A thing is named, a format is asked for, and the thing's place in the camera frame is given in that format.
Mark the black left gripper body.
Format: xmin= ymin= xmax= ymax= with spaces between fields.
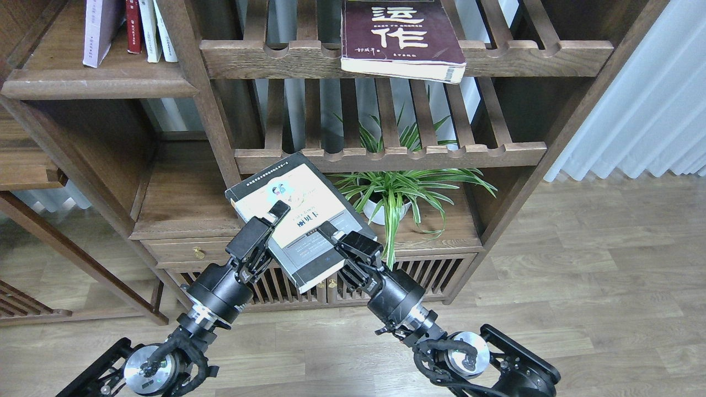
xmin=186 ymin=216 xmax=276 ymax=331

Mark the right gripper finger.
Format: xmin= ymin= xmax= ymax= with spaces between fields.
xmin=316 ymin=221 xmax=344 ymax=246

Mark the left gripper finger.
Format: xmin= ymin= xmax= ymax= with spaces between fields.
xmin=267 ymin=200 xmax=291 ymax=226

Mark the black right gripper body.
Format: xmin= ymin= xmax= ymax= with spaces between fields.
xmin=334 ymin=232 xmax=428 ymax=336

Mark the black book yellow-green cover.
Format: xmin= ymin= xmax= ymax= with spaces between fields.
xmin=224 ymin=153 xmax=377 ymax=292

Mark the dark red book chinese title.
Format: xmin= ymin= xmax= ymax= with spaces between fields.
xmin=340 ymin=1 xmax=467 ymax=84

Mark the white lavender paperback book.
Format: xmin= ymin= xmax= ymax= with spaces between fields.
xmin=83 ymin=1 xmax=126 ymax=68

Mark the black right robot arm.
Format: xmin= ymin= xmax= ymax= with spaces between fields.
xmin=317 ymin=222 xmax=560 ymax=396

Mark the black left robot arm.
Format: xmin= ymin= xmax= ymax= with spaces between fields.
xmin=60 ymin=201 xmax=290 ymax=396

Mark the brass drawer knob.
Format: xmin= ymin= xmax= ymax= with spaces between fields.
xmin=192 ymin=247 xmax=206 ymax=260

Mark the white plant pot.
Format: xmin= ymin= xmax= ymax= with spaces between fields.
xmin=363 ymin=192 xmax=411 ymax=226

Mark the green spider plant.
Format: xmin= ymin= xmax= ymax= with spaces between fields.
xmin=325 ymin=102 xmax=499 ymax=268

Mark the dark wooden bookshelf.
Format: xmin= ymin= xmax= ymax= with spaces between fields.
xmin=2 ymin=1 xmax=668 ymax=304

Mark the white upright book right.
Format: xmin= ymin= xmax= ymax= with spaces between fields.
xmin=152 ymin=1 xmax=178 ymax=63

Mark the white upright book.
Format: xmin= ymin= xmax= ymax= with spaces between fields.
xmin=139 ymin=0 xmax=162 ymax=63
xmin=152 ymin=1 xmax=178 ymax=63

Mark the red upright book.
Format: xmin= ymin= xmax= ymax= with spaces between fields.
xmin=125 ymin=0 xmax=143 ymax=55

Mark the wooden side furniture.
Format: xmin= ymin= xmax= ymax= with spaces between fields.
xmin=0 ymin=105 xmax=169 ymax=326

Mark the white curtain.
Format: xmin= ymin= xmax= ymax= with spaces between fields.
xmin=544 ymin=1 xmax=705 ymax=183

